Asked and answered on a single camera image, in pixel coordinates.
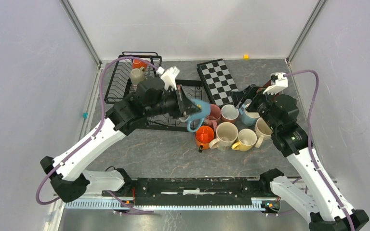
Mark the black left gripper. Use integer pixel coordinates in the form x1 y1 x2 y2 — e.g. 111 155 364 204
145 85 201 119

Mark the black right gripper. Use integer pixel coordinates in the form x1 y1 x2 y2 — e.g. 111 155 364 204
230 83 280 131

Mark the blue cup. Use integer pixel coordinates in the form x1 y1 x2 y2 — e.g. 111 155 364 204
186 99 211 132

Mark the salmon pink mug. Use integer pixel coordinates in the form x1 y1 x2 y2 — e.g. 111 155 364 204
221 104 239 124

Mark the light blue mug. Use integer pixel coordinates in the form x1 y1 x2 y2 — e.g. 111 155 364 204
239 103 260 127

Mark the pink floral mug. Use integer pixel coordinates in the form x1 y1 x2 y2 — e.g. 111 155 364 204
203 104 221 132

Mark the orange cup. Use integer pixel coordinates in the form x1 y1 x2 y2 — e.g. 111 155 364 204
195 126 215 153

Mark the tan tall cup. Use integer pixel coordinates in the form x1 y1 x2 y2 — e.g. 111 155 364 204
254 117 272 148

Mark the cream mug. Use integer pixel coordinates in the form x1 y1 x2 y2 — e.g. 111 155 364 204
209 122 238 151

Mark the yellow cup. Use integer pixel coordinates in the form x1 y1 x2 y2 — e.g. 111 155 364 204
231 128 257 152

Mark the beige mug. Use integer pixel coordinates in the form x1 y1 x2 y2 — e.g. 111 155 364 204
130 67 145 85

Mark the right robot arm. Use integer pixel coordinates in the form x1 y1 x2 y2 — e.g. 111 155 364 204
230 84 369 231

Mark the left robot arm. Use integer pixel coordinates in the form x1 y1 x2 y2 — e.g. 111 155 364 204
40 77 211 203

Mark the black dish rack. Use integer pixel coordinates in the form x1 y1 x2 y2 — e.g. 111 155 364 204
116 78 203 133

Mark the black white chessboard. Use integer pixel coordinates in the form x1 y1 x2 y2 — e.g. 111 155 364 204
197 59 238 108

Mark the orange mug in basket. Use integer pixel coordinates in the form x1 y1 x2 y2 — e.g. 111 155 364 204
132 59 147 70

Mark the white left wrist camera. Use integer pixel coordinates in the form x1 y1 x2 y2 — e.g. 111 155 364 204
156 66 180 90

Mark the black wire basket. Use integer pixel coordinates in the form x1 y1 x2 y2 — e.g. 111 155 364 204
104 51 162 104

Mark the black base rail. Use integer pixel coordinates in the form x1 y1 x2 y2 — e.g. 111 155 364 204
113 177 276 206

